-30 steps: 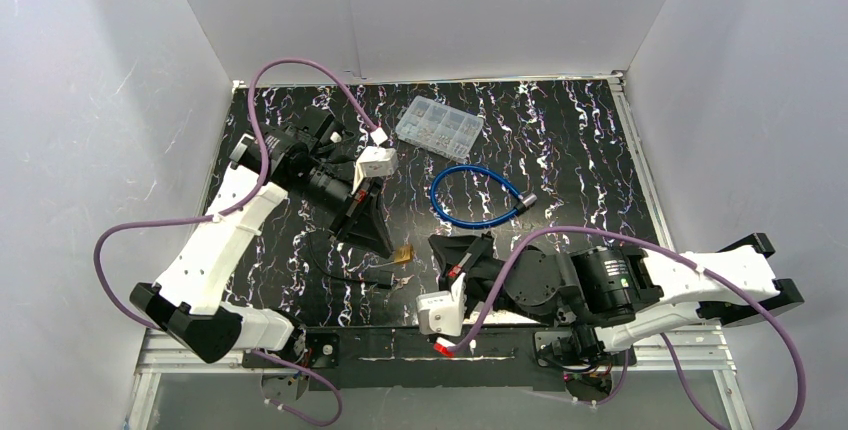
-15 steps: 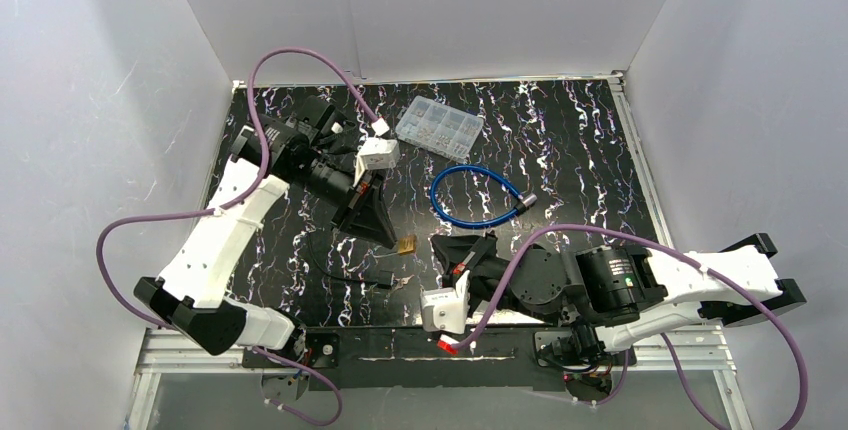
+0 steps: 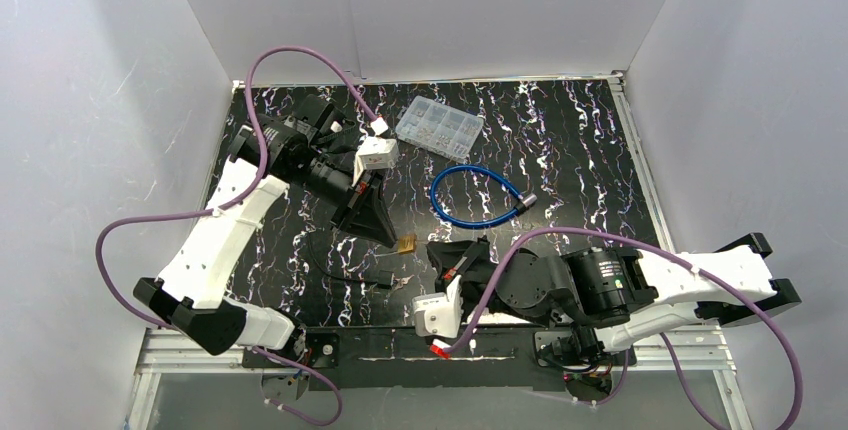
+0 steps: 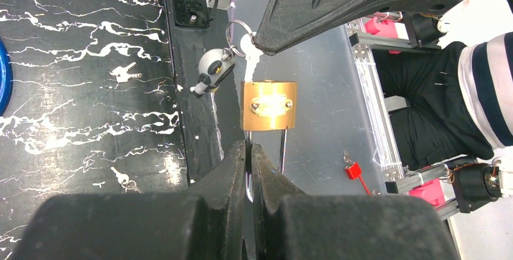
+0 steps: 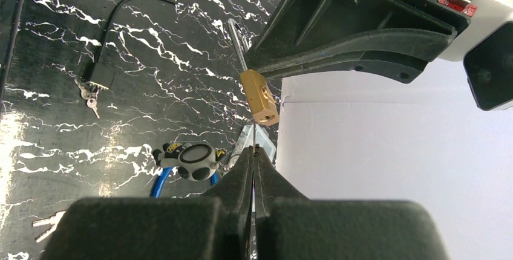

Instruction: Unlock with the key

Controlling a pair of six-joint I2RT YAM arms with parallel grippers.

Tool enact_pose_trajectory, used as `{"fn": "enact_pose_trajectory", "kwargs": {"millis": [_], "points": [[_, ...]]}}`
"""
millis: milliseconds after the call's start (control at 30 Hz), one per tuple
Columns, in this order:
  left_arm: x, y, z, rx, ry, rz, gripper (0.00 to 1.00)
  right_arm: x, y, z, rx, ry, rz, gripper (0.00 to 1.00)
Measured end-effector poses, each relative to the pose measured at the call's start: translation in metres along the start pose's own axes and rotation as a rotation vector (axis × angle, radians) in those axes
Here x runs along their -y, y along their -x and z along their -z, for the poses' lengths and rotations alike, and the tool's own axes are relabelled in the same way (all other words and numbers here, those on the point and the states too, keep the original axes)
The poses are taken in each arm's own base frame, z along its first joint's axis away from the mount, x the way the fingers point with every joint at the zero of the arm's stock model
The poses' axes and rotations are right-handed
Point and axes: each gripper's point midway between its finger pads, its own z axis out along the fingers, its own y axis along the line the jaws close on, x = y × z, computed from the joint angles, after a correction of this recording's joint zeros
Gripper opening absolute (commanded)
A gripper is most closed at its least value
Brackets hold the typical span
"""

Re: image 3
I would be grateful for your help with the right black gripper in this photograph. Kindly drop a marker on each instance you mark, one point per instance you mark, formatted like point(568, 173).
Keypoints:
point(468, 272)

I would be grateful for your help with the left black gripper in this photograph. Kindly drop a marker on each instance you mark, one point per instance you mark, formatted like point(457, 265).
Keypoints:
point(357, 200)

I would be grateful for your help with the small brass padlock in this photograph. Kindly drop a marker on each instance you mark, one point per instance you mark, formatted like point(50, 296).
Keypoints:
point(406, 244)

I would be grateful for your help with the small silver lock key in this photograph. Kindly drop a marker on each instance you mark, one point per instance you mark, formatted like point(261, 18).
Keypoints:
point(400, 282)

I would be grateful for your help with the black cable padlock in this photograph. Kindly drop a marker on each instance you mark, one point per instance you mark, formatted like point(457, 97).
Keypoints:
point(381, 279)

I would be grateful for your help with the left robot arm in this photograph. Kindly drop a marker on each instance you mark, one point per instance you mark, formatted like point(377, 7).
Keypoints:
point(262, 165)

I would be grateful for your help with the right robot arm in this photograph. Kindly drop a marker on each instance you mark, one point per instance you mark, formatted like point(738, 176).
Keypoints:
point(609, 297)

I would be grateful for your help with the clear plastic parts box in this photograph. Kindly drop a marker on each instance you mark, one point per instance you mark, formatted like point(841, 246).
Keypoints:
point(439, 128)

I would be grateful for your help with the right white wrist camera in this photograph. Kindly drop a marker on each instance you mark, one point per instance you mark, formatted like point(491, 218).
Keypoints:
point(439, 314)

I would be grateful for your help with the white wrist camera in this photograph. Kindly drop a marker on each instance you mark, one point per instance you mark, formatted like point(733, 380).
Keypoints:
point(439, 314)
point(374, 153)

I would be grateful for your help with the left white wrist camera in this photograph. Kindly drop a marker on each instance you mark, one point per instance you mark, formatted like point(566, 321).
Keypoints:
point(374, 153)

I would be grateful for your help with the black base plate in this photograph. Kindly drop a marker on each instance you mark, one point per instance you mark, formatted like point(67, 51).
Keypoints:
point(372, 357)

